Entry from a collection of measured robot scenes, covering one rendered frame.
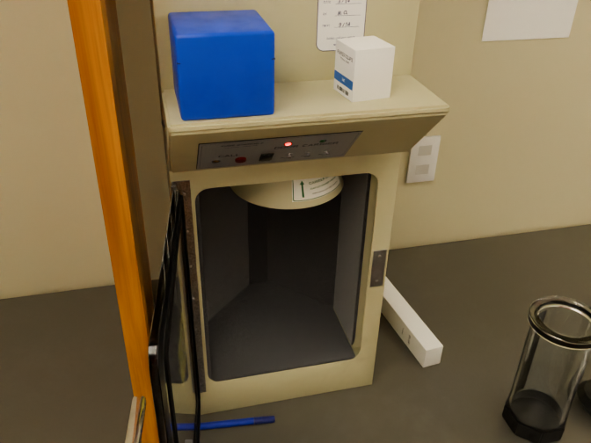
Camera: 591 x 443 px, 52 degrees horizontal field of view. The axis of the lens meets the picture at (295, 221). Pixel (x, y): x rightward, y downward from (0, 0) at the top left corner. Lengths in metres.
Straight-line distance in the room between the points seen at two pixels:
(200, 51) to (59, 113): 0.64
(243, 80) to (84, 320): 0.78
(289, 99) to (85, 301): 0.78
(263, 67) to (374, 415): 0.66
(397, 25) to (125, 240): 0.42
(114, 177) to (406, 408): 0.66
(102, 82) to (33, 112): 0.59
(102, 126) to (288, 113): 0.20
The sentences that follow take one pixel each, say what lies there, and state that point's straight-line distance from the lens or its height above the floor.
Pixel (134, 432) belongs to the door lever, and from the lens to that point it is 0.72.
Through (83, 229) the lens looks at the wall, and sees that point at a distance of 1.34.
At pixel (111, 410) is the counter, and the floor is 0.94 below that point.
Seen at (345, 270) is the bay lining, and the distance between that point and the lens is 1.05.
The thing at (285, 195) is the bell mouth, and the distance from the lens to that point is 0.86.
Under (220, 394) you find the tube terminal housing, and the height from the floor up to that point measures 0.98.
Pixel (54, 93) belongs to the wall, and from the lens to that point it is 1.22.
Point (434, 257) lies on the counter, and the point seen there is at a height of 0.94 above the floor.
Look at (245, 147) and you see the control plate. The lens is 0.70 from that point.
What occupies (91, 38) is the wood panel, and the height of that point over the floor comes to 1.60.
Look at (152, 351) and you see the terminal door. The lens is 0.54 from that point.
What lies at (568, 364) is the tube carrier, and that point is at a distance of 1.00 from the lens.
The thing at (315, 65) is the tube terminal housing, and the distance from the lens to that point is 0.77.
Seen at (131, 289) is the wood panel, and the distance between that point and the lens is 0.78.
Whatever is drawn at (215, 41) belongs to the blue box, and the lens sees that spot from 0.63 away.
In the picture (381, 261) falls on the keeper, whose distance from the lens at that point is 0.95.
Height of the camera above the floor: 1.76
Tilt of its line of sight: 32 degrees down
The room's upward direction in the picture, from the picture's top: 2 degrees clockwise
